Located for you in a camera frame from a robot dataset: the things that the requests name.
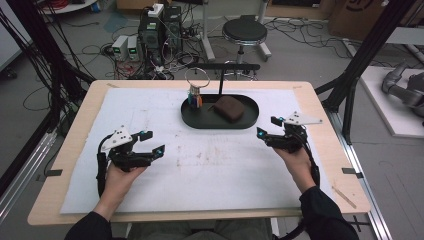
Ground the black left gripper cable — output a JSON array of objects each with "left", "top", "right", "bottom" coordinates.
[{"left": 95, "top": 134, "right": 114, "bottom": 199}]

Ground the black frame post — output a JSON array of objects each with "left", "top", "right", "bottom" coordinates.
[
  {"left": 0, "top": 0, "right": 97, "bottom": 198},
  {"left": 314, "top": 0, "right": 418, "bottom": 145}
]

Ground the black oval tray with hanger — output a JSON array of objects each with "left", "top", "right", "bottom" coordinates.
[{"left": 180, "top": 62, "right": 261, "bottom": 131}]

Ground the white desk leg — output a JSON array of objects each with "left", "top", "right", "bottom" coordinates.
[
  {"left": 199, "top": 0, "right": 217, "bottom": 62},
  {"left": 255, "top": 0, "right": 273, "bottom": 62}
]

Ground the person's right hand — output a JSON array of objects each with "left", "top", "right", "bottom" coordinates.
[{"left": 272, "top": 146, "right": 318, "bottom": 195}]

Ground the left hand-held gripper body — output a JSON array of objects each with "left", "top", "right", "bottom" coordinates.
[{"left": 100, "top": 124, "right": 157, "bottom": 174}]

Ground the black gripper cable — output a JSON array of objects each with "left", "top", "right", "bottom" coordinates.
[
  {"left": 299, "top": 131, "right": 322, "bottom": 188},
  {"left": 95, "top": 134, "right": 114, "bottom": 199}
]

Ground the tangle of floor cables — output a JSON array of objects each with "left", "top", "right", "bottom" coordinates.
[{"left": 266, "top": 16, "right": 355, "bottom": 62}]

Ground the cardboard box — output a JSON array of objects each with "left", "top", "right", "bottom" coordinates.
[{"left": 327, "top": 0, "right": 424, "bottom": 43}]

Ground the white table mat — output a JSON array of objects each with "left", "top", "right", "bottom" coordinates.
[{"left": 59, "top": 87, "right": 334, "bottom": 215}]

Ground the white floor board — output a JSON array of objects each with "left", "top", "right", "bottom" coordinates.
[{"left": 359, "top": 65, "right": 424, "bottom": 140}]

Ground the aluminium rail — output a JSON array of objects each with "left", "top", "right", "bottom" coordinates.
[
  {"left": 0, "top": 129, "right": 58, "bottom": 224},
  {"left": 327, "top": 111, "right": 394, "bottom": 240}
]

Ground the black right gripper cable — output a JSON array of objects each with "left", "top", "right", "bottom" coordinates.
[{"left": 299, "top": 131, "right": 322, "bottom": 188}]

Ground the brown zip pouch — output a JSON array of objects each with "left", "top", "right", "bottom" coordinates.
[{"left": 207, "top": 95, "right": 246, "bottom": 124}]

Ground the key ring with coloured tags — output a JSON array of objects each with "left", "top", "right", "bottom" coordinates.
[{"left": 184, "top": 66, "right": 212, "bottom": 111}]

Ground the grey bench power supply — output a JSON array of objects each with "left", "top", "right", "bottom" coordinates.
[
  {"left": 111, "top": 34, "right": 130, "bottom": 62},
  {"left": 127, "top": 35, "right": 141, "bottom": 62}
]

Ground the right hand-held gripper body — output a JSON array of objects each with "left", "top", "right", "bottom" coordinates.
[{"left": 265, "top": 111, "right": 324, "bottom": 155}]

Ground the black computer tower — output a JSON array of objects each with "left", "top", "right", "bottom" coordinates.
[
  {"left": 162, "top": 5, "right": 184, "bottom": 55},
  {"left": 137, "top": 13, "right": 165, "bottom": 67}
]

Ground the white power strip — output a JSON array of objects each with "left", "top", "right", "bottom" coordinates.
[{"left": 147, "top": 2, "right": 165, "bottom": 19}]

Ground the person's left hand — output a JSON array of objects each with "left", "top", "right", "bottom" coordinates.
[{"left": 103, "top": 162, "right": 148, "bottom": 215}]

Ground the black round stool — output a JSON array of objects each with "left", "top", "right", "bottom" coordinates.
[{"left": 221, "top": 14, "right": 273, "bottom": 81}]

